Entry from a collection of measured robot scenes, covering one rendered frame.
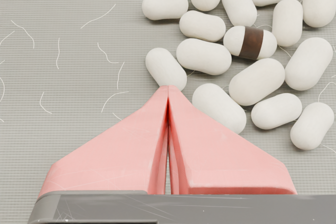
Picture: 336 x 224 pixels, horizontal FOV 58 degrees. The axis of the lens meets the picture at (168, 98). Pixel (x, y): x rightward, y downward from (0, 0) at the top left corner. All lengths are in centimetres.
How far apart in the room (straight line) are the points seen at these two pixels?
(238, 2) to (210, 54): 4
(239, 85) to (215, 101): 2
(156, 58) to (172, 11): 4
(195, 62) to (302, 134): 8
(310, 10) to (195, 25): 8
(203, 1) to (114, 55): 7
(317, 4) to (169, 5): 10
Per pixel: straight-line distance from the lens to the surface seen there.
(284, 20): 22
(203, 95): 18
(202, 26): 20
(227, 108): 18
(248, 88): 19
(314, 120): 20
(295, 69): 20
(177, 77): 19
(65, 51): 23
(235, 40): 20
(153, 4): 21
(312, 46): 21
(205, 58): 19
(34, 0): 25
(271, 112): 19
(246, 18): 21
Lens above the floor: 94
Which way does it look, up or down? 77 degrees down
